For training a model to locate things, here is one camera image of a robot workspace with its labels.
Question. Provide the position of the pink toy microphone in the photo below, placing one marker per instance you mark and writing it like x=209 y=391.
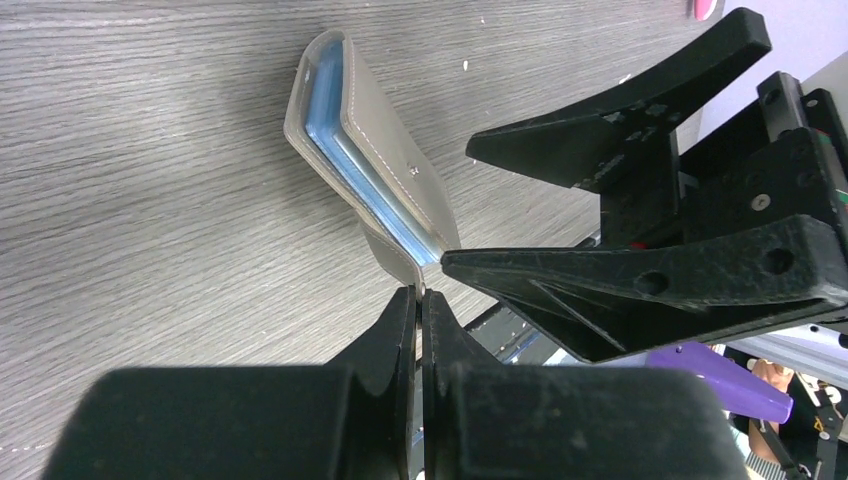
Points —
x=702 y=10

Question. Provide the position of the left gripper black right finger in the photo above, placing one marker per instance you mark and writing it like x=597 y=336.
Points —
x=487 y=420

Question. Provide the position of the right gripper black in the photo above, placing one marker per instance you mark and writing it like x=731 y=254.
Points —
x=763 y=198

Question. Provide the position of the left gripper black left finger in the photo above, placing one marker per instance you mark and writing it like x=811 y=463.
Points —
x=349 y=418

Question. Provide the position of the grey leather card holder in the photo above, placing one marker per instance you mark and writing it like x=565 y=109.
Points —
x=344 y=126

